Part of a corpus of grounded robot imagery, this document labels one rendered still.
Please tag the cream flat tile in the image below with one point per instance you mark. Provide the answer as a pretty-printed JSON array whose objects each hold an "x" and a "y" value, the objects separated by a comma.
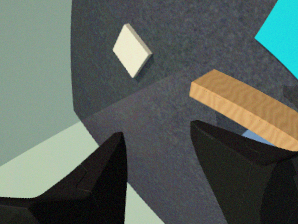
[{"x": 131, "y": 50}]

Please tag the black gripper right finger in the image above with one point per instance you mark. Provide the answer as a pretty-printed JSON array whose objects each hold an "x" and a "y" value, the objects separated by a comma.
[{"x": 254, "y": 183}]

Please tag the tan wooden plank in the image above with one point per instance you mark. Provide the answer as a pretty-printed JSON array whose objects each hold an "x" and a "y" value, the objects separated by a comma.
[{"x": 249, "y": 107}]

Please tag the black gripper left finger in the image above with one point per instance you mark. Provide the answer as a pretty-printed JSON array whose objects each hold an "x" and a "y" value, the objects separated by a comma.
[{"x": 93, "y": 193}]

